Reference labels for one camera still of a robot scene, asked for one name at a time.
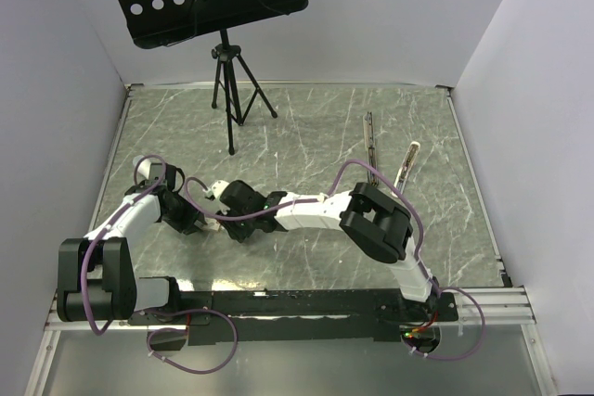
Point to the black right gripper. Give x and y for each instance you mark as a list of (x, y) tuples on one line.
[(237, 233)]

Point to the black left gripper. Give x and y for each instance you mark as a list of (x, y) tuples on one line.
[(187, 223)]

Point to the beige stapler top part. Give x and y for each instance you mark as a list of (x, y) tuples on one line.
[(407, 166)]

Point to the small staple box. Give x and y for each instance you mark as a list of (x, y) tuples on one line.
[(212, 226)]

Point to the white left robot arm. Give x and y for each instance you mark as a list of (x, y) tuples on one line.
[(96, 279)]

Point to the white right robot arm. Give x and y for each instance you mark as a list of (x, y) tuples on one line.
[(375, 222)]

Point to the white cylinder tube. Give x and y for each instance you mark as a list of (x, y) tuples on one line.
[(146, 169)]

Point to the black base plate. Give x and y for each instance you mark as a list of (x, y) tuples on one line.
[(378, 314)]

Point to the aluminium rail frame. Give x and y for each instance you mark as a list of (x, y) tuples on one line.
[(308, 140)]

